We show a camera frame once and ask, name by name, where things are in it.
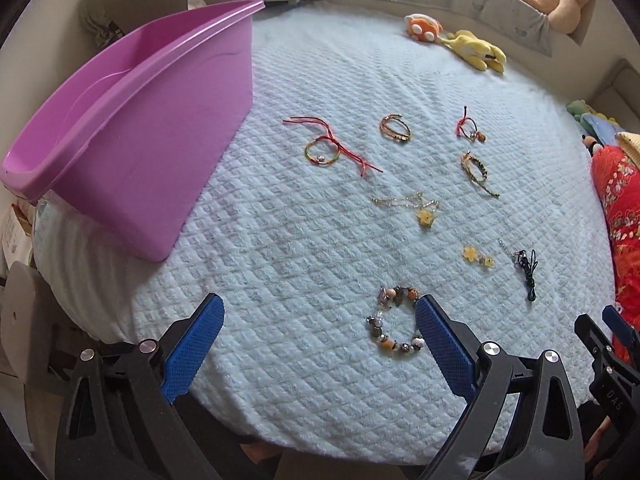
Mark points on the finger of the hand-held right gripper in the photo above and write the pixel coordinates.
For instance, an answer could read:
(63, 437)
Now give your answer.
(620, 322)
(592, 332)

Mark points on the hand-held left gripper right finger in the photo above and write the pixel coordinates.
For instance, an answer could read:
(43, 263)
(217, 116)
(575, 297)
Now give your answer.
(445, 345)

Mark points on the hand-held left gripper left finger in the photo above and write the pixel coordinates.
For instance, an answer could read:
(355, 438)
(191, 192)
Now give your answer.
(192, 350)

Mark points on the yellow flower pendant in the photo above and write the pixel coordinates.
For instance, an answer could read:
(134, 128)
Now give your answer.
(470, 253)

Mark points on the pink plastic tub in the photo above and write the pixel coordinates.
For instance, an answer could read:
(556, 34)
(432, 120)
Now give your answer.
(150, 135)

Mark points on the person's right hand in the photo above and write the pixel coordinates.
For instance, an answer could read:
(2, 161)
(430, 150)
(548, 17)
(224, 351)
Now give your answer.
(596, 442)

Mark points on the red patterned pillow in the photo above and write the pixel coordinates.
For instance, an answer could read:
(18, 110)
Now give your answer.
(622, 210)

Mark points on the light blue quilted blanket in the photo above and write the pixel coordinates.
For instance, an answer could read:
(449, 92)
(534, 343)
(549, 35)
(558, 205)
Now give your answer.
(300, 260)

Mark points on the grey furniture panel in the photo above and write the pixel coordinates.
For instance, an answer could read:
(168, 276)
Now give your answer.
(25, 310)

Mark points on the blue plush toy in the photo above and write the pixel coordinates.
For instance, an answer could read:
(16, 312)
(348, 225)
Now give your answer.
(602, 127)

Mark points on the white printed package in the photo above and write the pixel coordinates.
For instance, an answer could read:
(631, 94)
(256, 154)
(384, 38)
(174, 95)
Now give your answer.
(15, 235)

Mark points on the green plush toy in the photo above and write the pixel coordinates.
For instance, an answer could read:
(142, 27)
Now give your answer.
(580, 109)

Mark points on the yellow plush toy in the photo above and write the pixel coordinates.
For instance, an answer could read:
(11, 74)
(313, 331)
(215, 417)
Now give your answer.
(470, 45)

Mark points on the orange plush toy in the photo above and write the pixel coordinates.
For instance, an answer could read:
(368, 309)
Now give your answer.
(422, 27)

